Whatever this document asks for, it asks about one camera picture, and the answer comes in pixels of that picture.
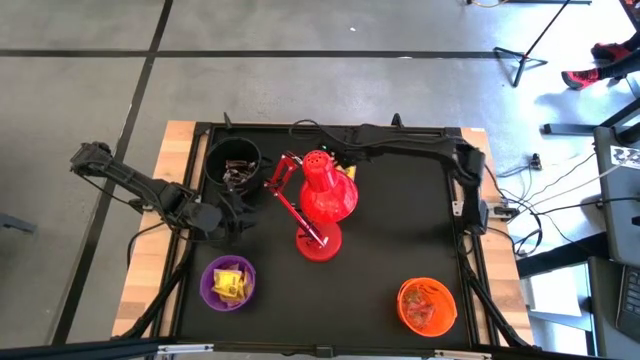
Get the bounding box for orange plastic bucket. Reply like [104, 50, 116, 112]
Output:
[396, 277, 458, 338]

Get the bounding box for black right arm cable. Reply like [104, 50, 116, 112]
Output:
[288, 118, 361, 150]

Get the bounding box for dark laptop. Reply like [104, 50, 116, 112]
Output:
[614, 263, 640, 346]

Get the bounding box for dark metal floor foot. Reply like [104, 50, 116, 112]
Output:
[0, 212, 39, 234]

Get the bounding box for black desk leg frame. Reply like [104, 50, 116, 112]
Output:
[542, 99, 640, 146]

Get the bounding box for brown chocolate candy bar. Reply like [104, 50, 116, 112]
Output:
[223, 168, 251, 185]

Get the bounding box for white printed marker sheet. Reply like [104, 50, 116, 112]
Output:
[608, 144, 640, 171]

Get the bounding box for black floor cable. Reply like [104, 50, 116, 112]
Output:
[529, 196, 640, 217]

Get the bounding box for purple plastic bucket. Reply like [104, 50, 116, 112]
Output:
[199, 254, 257, 313]

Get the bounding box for black tripod stand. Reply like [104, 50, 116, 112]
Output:
[492, 0, 574, 89]

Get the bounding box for orange candy clear wrapper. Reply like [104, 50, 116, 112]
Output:
[402, 287, 435, 324]

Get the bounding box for red desk lamp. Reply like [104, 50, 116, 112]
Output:
[263, 148, 360, 264]

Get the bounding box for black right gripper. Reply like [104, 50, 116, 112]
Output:
[322, 137, 374, 174]

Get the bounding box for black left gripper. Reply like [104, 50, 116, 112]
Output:
[214, 180, 260, 246]

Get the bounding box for silver frame bracket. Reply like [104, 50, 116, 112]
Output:
[433, 349, 494, 360]
[156, 343, 215, 356]

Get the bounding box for black aluminium table frame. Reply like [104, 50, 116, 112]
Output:
[112, 112, 539, 359]

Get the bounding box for grey desk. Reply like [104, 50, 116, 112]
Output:
[592, 124, 640, 266]

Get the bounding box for black jack-o-lantern bucket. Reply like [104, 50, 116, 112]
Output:
[203, 137, 275, 197]

